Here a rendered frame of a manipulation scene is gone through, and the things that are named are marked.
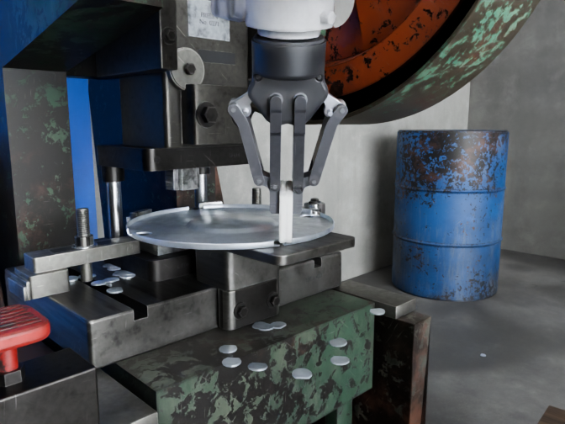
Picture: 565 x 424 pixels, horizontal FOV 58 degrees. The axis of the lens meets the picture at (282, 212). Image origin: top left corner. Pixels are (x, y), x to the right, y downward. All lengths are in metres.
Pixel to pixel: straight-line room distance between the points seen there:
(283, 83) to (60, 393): 0.36
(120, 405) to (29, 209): 0.43
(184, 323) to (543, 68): 3.54
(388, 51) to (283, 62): 0.46
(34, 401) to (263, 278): 0.34
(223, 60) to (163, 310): 0.36
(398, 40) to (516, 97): 3.13
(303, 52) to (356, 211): 2.60
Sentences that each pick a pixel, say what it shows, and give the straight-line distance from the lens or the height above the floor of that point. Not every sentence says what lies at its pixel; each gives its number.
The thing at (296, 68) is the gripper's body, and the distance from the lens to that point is 0.51.
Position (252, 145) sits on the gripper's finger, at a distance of 0.56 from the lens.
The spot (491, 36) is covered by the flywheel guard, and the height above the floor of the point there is 1.06.
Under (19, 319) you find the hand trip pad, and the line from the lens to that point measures 0.50.
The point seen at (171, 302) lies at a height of 0.70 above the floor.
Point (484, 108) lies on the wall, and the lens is 4.13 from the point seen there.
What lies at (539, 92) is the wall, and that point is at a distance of 3.99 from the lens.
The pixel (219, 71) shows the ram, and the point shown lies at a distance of 0.77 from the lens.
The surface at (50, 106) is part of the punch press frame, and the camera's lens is 0.92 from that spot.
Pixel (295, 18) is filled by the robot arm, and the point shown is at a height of 1.02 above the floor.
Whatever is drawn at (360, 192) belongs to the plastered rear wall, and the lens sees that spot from 3.08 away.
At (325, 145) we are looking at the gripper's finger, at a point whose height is 0.90.
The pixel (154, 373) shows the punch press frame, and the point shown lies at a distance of 0.63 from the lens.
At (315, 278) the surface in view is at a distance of 0.85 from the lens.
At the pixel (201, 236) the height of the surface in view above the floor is 0.78.
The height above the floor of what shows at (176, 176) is 0.84.
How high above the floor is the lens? 0.93
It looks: 10 degrees down
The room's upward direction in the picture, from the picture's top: straight up
